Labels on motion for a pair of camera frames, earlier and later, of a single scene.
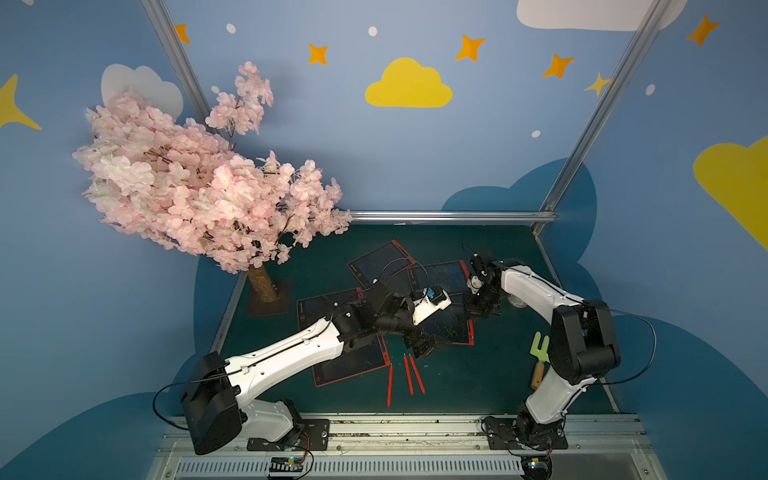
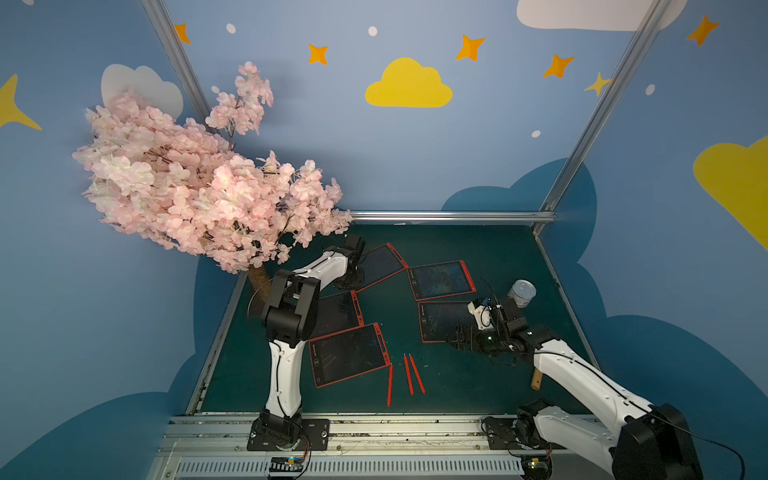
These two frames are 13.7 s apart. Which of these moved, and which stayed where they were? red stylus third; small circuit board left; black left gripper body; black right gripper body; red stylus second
Moved: black right gripper body; black left gripper body
Stayed: red stylus third; red stylus second; small circuit board left
